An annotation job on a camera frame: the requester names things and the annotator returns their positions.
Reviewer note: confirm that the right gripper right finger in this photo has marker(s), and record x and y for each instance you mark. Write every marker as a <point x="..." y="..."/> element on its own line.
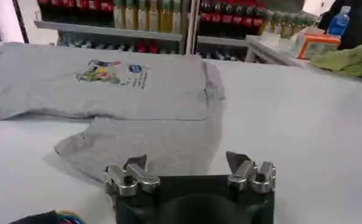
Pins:
<point x="247" y="178"/>

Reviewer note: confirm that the orange tissue box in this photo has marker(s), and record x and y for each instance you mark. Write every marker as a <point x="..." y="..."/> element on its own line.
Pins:
<point x="317" y="45"/>

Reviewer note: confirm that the grey printed t-shirt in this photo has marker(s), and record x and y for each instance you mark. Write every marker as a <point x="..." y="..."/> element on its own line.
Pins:
<point x="113" y="97"/>

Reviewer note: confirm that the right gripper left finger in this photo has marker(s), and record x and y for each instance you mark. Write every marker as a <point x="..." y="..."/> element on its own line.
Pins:
<point x="129" y="179"/>

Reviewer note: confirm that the green cloth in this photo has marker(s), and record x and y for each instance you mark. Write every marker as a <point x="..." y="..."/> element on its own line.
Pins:
<point x="345" y="61"/>

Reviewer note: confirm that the white side table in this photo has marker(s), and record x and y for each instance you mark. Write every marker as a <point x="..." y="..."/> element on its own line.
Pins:
<point x="269" y="50"/>

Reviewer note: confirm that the blue water bottle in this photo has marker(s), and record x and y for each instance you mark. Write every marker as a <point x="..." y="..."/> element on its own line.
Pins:
<point x="338" y="24"/>

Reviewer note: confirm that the metal shelf with bottles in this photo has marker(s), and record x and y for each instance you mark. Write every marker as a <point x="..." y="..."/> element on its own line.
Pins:
<point x="229" y="21"/>
<point x="132" y="18"/>

